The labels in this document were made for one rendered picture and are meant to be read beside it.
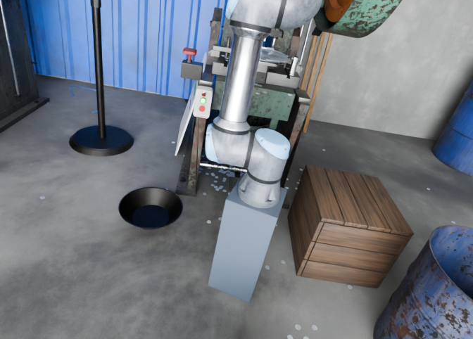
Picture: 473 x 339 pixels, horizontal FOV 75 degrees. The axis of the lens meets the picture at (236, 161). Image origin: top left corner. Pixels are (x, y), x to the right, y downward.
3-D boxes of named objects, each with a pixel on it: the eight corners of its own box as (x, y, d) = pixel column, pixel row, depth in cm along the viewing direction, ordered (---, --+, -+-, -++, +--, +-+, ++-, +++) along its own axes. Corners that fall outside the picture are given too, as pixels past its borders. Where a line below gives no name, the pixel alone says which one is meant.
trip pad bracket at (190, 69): (198, 104, 149) (203, 63, 139) (178, 100, 147) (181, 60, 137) (199, 100, 154) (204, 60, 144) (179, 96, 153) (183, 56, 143)
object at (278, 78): (298, 89, 157) (300, 77, 154) (210, 74, 152) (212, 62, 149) (288, 73, 183) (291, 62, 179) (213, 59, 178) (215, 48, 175)
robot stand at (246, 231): (249, 303, 121) (277, 218, 98) (207, 285, 124) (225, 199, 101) (260, 269, 136) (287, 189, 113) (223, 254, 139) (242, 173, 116)
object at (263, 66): (272, 93, 142) (279, 63, 135) (242, 88, 141) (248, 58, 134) (266, 77, 164) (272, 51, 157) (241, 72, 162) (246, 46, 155)
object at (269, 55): (231, 42, 160) (231, 41, 160) (284, 52, 163) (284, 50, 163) (231, 54, 136) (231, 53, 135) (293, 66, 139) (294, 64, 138)
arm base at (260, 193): (274, 214, 99) (281, 190, 94) (231, 198, 102) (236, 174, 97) (283, 190, 112) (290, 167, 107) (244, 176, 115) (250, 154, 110)
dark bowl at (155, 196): (177, 242, 140) (178, 231, 137) (110, 235, 137) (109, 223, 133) (185, 201, 166) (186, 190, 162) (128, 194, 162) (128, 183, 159)
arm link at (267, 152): (283, 184, 97) (295, 147, 90) (241, 176, 97) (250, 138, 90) (281, 164, 107) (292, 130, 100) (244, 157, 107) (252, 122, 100)
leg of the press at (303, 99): (288, 209, 177) (344, 48, 131) (269, 207, 175) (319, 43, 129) (270, 137, 255) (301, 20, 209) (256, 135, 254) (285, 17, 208)
